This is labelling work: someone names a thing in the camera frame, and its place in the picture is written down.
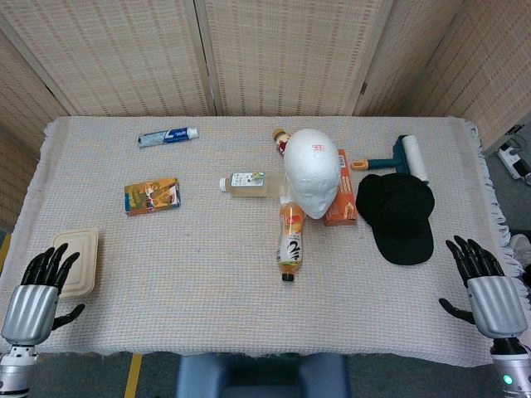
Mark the woven beige tablecloth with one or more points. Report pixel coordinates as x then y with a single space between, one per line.
257 290

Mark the orange rectangular box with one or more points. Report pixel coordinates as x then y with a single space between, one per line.
343 195

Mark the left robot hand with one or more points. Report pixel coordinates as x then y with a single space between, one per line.
32 303

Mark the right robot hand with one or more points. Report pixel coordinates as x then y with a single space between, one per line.
494 302

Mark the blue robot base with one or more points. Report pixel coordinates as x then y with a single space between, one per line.
261 375

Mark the white power strip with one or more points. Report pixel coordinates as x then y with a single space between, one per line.
514 159

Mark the beige lidded food container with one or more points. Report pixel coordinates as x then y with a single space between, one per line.
78 261

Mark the black cap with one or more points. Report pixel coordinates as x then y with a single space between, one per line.
398 217

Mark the colourful printed box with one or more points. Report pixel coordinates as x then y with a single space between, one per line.
152 196

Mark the blue and white toothpaste tube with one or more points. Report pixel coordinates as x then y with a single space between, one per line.
167 137

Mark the white foam mannequin head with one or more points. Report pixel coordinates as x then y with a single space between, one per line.
311 170

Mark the folding bamboo screen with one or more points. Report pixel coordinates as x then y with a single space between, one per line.
265 54

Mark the orange drink bottle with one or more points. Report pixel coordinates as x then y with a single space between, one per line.
292 240

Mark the clear tea bottle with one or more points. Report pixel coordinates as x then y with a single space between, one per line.
253 185

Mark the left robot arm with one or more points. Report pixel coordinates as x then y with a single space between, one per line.
16 367

